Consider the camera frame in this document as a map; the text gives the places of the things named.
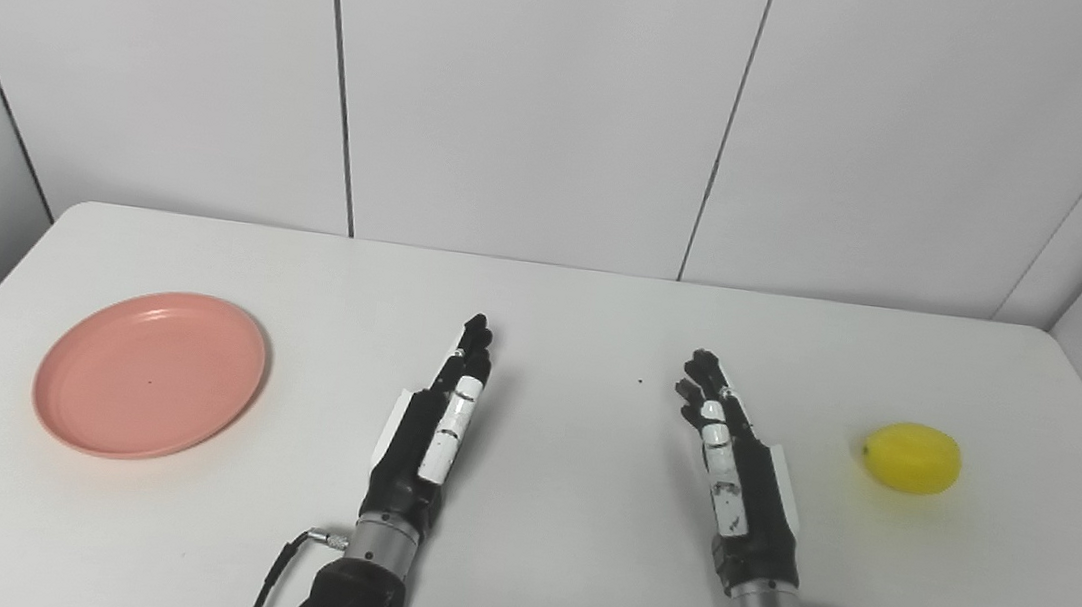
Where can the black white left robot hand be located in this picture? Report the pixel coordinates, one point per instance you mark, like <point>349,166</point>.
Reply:
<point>410,451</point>

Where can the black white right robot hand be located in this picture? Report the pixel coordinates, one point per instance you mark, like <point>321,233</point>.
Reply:
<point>761,508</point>

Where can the yellow lemon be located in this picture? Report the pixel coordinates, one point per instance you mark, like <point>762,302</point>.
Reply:
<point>915,459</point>

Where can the pink round plate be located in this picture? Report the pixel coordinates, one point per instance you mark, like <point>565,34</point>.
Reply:
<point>149,375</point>

